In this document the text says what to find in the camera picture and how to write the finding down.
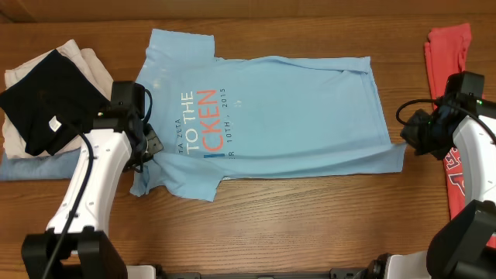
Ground light blue printed t-shirt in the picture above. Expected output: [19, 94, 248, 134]
[131, 29, 405, 201]

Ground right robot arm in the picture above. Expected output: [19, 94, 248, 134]
[329, 71, 495, 279]

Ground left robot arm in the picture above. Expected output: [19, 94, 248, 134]
[21, 81, 163, 279]

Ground red t-shirt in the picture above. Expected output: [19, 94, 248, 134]
[424, 23, 495, 219]

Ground folded blue jeans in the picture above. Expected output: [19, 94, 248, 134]
[1, 149, 80, 181]

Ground folded black garment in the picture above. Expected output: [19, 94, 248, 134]
[1, 50, 109, 156]

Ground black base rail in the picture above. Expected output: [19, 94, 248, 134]
[127, 265, 369, 279]

